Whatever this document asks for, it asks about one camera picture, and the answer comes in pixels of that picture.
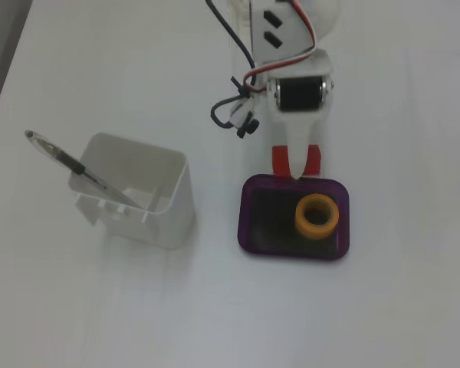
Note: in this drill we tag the red rectangular cube block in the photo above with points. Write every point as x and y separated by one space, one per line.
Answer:
314 161

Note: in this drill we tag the white plastic pen holder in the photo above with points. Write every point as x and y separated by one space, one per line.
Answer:
176 222

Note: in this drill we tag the black ballpoint pen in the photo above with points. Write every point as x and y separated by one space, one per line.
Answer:
74 165

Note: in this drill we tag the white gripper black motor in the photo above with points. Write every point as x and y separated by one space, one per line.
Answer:
300 95

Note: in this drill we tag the purple metal tray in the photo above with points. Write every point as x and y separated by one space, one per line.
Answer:
276 234

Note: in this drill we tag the yellow masking tape roll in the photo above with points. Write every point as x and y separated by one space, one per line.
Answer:
316 233

